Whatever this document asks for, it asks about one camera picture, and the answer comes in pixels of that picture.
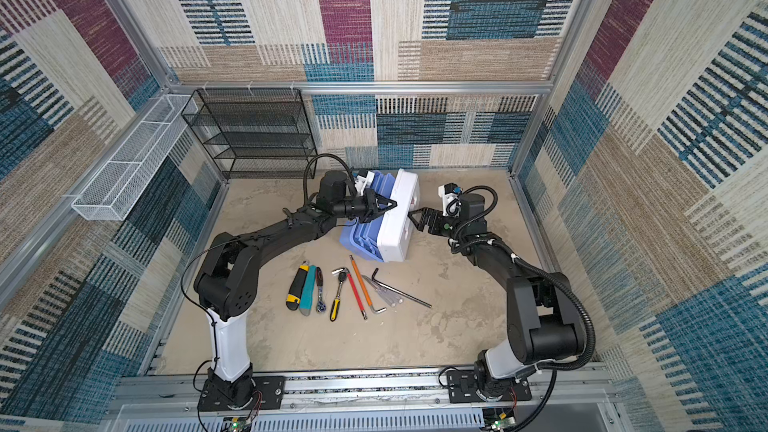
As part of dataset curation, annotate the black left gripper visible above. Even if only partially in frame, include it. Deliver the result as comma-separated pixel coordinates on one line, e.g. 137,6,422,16
332,190,396,223

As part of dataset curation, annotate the white and blue toolbox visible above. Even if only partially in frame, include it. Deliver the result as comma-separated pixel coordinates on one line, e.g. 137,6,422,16
340,169,420,263

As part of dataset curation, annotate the yellow black handle ratchet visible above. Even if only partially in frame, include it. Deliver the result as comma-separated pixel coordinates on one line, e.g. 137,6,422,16
329,267,349,322

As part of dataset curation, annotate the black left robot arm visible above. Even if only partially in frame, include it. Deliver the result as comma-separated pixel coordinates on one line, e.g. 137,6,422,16
193,153,397,410

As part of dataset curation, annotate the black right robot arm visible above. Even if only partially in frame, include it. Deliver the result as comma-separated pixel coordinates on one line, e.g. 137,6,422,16
408,183,596,401

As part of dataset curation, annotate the black hex key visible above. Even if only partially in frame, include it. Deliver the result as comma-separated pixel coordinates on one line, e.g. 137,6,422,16
371,268,433,309

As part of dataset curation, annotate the red hex key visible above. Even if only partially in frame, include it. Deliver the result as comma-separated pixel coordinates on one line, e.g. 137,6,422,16
347,270,368,320

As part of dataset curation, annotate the teal utility knife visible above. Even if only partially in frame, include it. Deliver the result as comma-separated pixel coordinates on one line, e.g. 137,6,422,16
299,265,317,316

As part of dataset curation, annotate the black yellow utility knife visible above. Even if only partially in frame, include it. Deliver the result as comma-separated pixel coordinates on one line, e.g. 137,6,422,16
285,261,309,311

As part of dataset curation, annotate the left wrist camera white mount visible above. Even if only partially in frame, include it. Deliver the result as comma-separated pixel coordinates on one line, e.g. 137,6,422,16
354,170,376,196

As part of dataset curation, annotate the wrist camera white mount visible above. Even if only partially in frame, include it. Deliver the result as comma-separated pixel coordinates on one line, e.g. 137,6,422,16
354,170,376,196
438,183,462,217

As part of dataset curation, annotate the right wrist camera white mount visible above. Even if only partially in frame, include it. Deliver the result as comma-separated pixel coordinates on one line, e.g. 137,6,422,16
438,183,462,217

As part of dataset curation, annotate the red black handle ratchet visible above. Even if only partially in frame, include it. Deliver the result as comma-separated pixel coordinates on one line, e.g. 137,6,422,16
315,267,326,314

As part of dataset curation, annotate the black wire shelf rack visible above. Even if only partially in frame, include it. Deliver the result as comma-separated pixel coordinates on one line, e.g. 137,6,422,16
181,88,317,179

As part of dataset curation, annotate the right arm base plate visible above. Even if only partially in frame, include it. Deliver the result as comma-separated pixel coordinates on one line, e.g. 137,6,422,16
439,368,532,403

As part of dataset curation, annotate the aluminium front rail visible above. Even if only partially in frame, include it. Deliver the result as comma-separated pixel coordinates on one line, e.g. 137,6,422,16
105,362,618,419

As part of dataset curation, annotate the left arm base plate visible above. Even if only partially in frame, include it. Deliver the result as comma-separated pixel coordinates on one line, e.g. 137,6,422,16
197,374,286,413

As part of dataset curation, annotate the white wire mesh basket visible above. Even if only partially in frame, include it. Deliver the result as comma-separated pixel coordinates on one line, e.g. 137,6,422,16
72,94,189,221

